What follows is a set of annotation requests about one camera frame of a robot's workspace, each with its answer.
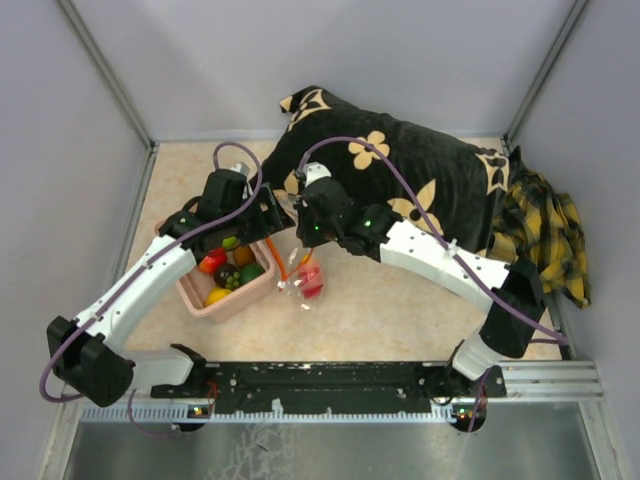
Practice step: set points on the aluminium frame rail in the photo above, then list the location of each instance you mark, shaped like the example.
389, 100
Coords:
561, 381

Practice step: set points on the brown toy kiwi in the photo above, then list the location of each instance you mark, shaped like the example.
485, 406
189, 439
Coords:
243, 256

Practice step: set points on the yellow plaid shirt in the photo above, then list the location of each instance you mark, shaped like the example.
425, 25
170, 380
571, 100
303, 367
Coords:
543, 226

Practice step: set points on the red yellow toy apple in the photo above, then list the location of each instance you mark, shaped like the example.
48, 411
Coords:
213, 261

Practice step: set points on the yellow toy lemon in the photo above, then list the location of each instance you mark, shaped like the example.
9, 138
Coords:
215, 295

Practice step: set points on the pink plastic basket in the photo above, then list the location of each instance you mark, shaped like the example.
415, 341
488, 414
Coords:
195, 286

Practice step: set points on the green toy grapes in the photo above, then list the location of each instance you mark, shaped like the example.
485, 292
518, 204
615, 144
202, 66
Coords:
232, 281

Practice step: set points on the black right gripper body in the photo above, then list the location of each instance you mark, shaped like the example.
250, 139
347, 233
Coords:
313, 233

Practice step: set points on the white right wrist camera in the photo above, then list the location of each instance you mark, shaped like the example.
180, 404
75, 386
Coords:
312, 172

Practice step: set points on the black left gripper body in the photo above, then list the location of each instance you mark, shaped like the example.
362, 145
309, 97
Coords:
254, 223

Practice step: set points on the black floral pillow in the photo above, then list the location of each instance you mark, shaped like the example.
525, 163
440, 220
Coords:
428, 177

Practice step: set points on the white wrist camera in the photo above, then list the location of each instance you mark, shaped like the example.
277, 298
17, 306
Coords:
312, 172
244, 170

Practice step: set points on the red toy pepper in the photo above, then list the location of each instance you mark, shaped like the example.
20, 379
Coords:
310, 281

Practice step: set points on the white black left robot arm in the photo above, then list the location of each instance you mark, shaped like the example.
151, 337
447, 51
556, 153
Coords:
89, 352

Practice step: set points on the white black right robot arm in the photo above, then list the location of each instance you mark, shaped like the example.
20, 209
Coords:
509, 295

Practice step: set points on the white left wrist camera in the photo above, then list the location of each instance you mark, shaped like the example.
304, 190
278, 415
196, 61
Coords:
244, 170

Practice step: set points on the dark purple toy fruit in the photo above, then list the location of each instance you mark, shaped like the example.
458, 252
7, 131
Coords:
222, 272

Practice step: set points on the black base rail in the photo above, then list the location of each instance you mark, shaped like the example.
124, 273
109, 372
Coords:
329, 387

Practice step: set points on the green toy lime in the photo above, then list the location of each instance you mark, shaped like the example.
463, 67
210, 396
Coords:
250, 272

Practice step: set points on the clear zip bag red zipper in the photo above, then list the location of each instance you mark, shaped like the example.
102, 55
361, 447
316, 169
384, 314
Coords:
290, 259

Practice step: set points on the green toy pear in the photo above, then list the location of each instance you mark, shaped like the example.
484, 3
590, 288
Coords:
230, 243

